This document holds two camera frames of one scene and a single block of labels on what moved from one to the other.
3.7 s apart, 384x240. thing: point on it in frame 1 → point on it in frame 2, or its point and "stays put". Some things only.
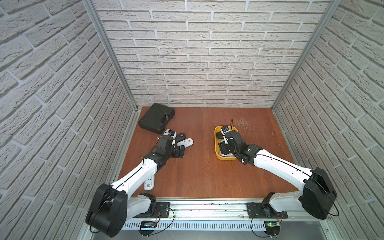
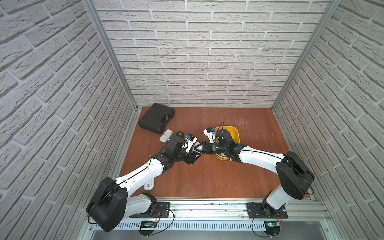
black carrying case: [155, 118] stays put
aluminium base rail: [209, 214] stays put
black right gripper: [222, 147] → [204, 144]
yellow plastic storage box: [220, 156] stays put
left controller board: [147, 227] stays put
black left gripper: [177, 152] → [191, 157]
